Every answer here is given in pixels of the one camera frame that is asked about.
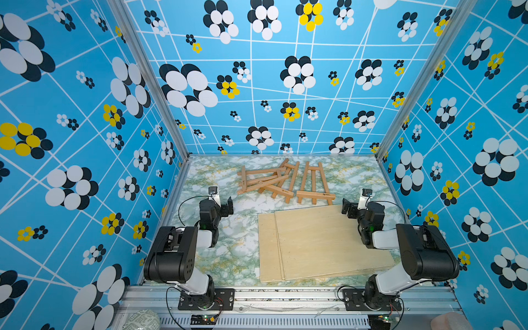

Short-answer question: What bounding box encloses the plywood board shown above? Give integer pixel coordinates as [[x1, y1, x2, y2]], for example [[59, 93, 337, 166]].
[[274, 205, 395, 281], [258, 213, 285, 283]]

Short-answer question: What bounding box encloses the wooden easel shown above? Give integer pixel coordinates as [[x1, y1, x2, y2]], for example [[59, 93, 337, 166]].
[[296, 162, 336, 206], [265, 158, 300, 204], [237, 166, 285, 195]]

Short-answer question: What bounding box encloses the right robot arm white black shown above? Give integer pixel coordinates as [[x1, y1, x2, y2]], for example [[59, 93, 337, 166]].
[[342, 197, 460, 309]]

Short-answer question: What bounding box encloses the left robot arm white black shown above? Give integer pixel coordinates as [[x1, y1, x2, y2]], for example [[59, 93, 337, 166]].
[[144, 197, 234, 300]]

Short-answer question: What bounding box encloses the right circuit board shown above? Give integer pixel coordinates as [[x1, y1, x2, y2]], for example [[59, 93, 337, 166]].
[[368, 316, 392, 330]]

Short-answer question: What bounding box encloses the circuit board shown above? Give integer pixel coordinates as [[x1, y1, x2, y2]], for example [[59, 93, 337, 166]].
[[191, 314, 219, 327], [368, 316, 392, 330]]

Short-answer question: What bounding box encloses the left circuit board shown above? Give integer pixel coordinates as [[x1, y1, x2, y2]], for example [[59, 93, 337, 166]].
[[191, 314, 219, 327]]

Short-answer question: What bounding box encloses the pink object corner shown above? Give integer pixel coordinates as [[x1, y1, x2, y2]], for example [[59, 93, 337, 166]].
[[430, 312, 473, 330]]

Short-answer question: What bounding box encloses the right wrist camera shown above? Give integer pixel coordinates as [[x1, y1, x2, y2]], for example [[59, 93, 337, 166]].
[[357, 188, 373, 210]]

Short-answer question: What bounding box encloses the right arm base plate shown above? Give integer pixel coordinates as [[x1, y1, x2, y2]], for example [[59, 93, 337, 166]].
[[339, 288, 402, 312]]

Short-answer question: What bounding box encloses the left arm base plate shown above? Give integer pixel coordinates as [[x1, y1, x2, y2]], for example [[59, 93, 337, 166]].
[[177, 288, 235, 311]]

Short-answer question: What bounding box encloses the aluminium front rail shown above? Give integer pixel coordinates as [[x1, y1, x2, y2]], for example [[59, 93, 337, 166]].
[[111, 285, 463, 329]]

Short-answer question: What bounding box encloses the left aluminium corner post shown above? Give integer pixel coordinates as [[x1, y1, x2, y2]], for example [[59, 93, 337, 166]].
[[106, 0, 191, 160]]

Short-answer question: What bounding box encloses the aluminium corner post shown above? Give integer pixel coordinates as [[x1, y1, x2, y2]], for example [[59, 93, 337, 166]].
[[106, 0, 191, 160], [376, 0, 475, 158]]

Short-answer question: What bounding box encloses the right aluminium corner post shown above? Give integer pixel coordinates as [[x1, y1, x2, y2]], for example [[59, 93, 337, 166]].
[[376, 0, 475, 158]]

